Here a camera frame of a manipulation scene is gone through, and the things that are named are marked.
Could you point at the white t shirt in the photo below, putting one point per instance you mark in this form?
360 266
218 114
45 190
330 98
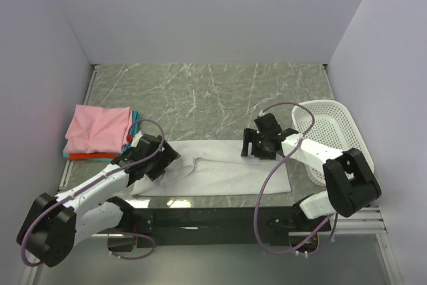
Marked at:
208 168

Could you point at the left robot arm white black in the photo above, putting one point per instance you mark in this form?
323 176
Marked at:
55 224

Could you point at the aluminium extrusion rail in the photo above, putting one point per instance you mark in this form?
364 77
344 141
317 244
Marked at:
366 221

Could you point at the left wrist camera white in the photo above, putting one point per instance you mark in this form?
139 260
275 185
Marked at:
133 140

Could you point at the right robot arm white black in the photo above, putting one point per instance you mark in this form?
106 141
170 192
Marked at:
350 182

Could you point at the white perforated plastic basket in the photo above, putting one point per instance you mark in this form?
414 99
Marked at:
333 126

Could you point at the pink folded t shirt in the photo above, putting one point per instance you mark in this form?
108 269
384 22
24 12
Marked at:
96 128

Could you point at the orange folded t shirt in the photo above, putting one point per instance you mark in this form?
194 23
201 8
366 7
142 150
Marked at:
97 156

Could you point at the teal folded t shirt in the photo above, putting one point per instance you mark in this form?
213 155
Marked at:
135 121

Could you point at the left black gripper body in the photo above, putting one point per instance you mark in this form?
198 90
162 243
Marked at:
159 163

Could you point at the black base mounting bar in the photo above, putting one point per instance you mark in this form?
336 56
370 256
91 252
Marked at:
212 226

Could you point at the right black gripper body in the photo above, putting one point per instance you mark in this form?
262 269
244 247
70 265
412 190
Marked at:
261 150

